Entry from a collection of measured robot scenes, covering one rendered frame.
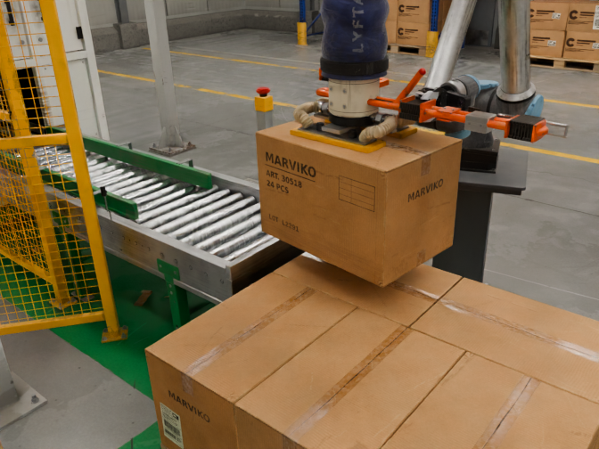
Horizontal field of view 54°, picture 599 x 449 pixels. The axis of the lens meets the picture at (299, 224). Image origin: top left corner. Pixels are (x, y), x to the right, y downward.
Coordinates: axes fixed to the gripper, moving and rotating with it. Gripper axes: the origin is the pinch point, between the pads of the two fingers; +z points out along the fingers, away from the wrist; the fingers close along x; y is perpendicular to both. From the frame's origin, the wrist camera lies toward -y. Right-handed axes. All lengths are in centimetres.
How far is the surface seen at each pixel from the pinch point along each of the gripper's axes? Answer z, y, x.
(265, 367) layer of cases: 65, 13, -65
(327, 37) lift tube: 9.1, 30.6, 20.7
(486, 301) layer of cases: -7, -24, -65
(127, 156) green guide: -20, 199, -60
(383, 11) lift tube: -0.9, 16.4, 28.2
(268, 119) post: -48, 112, -32
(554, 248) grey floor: -167, -3, -121
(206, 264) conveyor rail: 37, 69, -62
